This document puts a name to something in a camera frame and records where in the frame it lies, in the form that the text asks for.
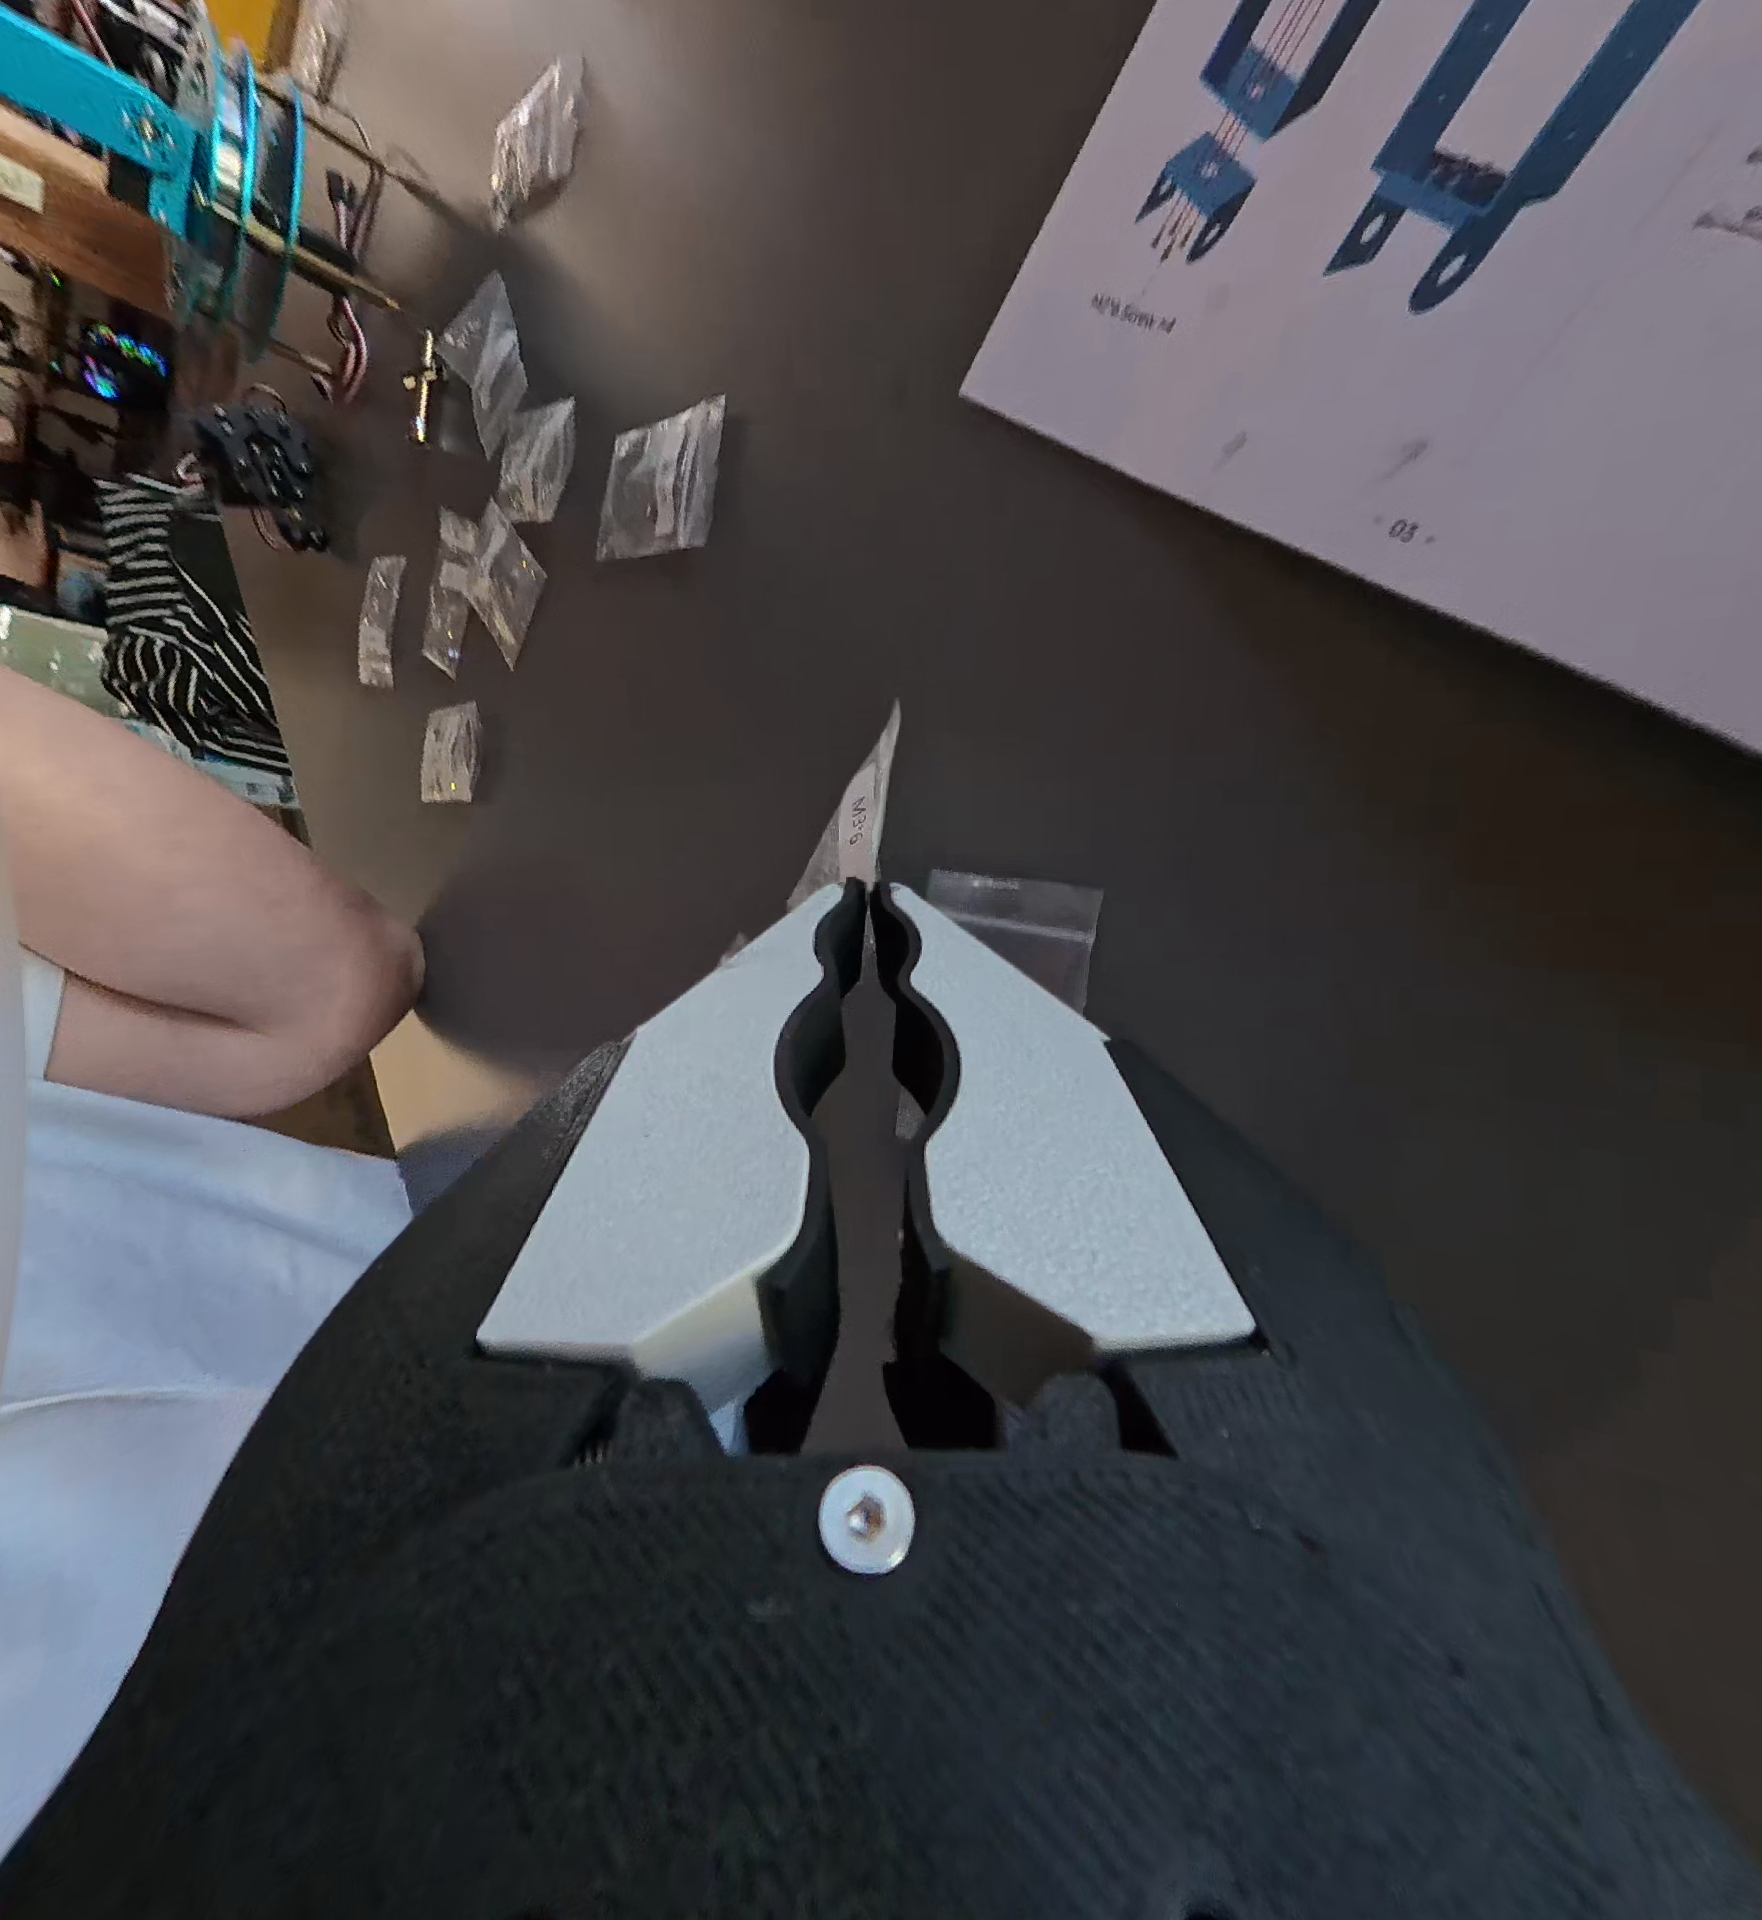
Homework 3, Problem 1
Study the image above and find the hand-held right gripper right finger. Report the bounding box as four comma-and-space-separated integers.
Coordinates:
873, 879, 1260, 1455

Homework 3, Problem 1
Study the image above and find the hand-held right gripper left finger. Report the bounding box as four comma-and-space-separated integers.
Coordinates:
475, 879, 871, 1455

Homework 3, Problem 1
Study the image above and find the small clear screw bag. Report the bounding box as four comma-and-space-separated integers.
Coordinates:
787, 701, 905, 917

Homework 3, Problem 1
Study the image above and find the person's left forearm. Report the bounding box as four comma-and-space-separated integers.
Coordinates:
0, 651, 427, 1120

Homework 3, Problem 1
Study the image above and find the dark grey desk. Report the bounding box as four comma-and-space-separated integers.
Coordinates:
206, 0, 1762, 1920

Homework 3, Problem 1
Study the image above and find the clear zip bag of nuts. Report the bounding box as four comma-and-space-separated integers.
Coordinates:
923, 870, 1105, 1036

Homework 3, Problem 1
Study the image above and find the person's white clothing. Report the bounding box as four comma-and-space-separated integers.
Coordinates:
0, 961, 418, 1920

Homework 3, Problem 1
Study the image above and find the scatter of small clear bags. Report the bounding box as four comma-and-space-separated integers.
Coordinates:
357, 57, 728, 806

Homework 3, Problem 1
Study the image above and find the black white striped cloth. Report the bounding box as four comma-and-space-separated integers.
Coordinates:
99, 478, 295, 779

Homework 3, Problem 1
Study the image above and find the white teal printed box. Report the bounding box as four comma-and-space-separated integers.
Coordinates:
0, 598, 298, 809

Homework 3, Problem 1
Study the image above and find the white printed instruction sheet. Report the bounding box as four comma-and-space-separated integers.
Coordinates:
960, 0, 1762, 789

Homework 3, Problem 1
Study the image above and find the dark device with coloured lights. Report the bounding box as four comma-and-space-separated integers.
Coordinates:
49, 314, 169, 408

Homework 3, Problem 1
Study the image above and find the wooden board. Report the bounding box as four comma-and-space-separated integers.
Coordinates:
0, 66, 169, 317

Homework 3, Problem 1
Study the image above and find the black servo bracket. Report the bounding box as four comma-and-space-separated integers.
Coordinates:
192, 394, 331, 554

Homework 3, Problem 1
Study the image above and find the red white servo cable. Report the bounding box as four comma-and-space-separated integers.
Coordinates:
303, 165, 402, 408

